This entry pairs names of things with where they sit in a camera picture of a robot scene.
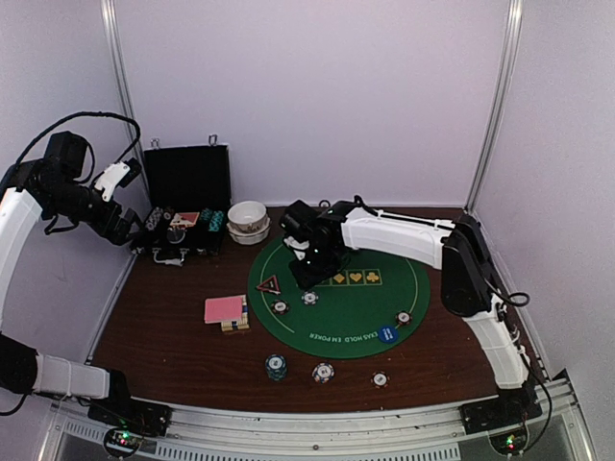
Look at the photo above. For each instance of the black poker chip case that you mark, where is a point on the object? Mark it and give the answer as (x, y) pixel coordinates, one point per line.
(186, 179)

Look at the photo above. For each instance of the white scalloped ceramic dish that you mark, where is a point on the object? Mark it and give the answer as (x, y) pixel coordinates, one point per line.
(252, 237)

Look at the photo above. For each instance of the aluminium frame post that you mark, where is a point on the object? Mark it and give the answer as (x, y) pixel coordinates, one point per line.
(509, 53)
(112, 35)

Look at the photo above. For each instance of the clear round dealer button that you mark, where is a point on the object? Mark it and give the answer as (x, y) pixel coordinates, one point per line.
(175, 236)

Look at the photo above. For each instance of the card deck in case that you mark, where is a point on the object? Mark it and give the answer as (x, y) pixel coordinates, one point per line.
(184, 220)

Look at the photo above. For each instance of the blue white poker chip stack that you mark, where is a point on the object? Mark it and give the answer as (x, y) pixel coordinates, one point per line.
(323, 372)

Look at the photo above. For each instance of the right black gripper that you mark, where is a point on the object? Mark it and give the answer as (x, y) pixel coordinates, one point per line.
(307, 279)

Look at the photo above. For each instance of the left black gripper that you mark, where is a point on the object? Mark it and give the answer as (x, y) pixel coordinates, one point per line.
(115, 234)

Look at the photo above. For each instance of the front aluminium rail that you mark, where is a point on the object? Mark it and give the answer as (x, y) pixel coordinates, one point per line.
(434, 432)

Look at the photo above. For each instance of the blue cream chip row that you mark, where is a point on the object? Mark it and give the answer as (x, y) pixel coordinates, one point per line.
(152, 222)

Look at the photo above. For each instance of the red playing card deck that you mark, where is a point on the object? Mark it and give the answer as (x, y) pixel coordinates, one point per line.
(225, 309)

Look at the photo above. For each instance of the left aluminium frame post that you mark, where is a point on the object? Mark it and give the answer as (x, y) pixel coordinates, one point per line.
(112, 35)

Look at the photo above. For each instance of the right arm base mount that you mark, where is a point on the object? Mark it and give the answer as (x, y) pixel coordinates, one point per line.
(489, 415)

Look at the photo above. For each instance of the gold striped card box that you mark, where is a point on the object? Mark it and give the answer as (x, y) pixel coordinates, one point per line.
(242, 323)

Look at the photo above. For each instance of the brown poker chip stack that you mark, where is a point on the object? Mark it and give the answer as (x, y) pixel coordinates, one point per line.
(380, 379)

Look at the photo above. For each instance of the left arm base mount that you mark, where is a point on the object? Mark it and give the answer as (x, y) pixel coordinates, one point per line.
(139, 417)

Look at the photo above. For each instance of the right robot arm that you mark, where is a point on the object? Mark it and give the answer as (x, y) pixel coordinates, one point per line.
(470, 287)

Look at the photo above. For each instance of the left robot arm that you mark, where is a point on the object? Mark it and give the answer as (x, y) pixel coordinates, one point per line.
(34, 191)

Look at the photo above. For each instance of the right aluminium frame post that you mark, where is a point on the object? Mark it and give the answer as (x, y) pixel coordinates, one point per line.
(509, 53)

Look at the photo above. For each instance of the red triangular all-in button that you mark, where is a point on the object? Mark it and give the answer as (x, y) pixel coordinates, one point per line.
(270, 285)

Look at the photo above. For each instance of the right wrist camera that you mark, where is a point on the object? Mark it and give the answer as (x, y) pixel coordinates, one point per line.
(303, 227)

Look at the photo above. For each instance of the blue small blind button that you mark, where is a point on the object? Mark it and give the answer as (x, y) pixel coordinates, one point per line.
(388, 334)

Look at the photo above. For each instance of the teal poker chip stack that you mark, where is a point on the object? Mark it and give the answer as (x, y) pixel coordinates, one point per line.
(276, 367)

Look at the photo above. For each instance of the green round poker mat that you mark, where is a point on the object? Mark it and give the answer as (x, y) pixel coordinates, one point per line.
(352, 305)

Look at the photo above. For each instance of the white ceramic bowl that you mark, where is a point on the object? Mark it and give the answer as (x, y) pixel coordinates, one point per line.
(247, 216)

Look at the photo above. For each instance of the teal chip row in case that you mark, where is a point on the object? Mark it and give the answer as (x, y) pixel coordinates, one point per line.
(216, 221)

